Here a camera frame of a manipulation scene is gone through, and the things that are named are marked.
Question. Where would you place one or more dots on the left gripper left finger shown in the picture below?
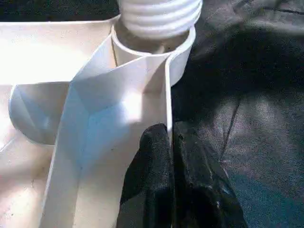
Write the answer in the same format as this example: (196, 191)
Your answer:
(149, 185)

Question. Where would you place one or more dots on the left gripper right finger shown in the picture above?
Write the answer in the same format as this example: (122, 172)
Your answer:
(199, 190)

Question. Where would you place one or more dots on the white plastic table top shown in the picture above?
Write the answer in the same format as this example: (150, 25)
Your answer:
(71, 123)

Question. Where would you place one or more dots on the white plastic table leg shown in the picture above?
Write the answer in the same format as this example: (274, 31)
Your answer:
(159, 16)

